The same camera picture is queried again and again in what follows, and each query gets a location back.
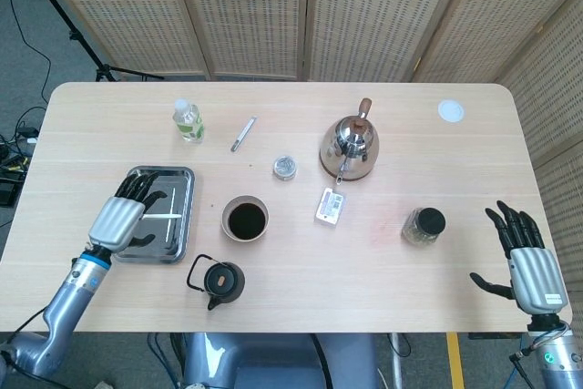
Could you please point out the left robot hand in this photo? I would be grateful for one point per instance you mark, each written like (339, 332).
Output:
(114, 220)

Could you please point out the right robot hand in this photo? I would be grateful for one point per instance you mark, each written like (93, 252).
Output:
(537, 279)

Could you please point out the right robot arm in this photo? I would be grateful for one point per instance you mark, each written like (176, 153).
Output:
(555, 361)

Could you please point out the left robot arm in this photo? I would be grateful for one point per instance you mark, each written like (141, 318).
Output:
(64, 298)

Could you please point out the stainless steel tray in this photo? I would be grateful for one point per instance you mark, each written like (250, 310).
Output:
(182, 234)

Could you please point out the black cast iron teapot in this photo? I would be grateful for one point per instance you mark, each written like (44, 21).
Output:
(223, 279)

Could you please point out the cup of dark tea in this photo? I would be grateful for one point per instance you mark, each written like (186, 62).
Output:
(246, 220)

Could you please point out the black floor box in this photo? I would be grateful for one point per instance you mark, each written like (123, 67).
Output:
(7, 194)

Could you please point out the glass jar with black lid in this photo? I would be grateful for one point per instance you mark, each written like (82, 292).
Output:
(430, 222)

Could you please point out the clear plastic water bottle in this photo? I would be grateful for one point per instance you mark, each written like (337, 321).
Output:
(189, 122)

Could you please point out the silver pen tool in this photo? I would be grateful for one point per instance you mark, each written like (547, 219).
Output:
(243, 134)

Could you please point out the small round metal tin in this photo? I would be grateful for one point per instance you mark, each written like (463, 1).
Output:
(285, 166)

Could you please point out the white round table grommet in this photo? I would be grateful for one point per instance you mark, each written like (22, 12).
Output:
(452, 111)

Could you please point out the black tripod stand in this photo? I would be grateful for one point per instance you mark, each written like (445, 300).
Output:
(73, 36)

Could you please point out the grey robot torso base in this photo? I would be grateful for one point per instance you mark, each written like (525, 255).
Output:
(273, 361)

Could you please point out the stainless steel gooseneck kettle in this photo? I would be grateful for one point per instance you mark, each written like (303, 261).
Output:
(350, 143)

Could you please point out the woven folding screen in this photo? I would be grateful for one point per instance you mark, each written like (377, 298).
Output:
(250, 11)

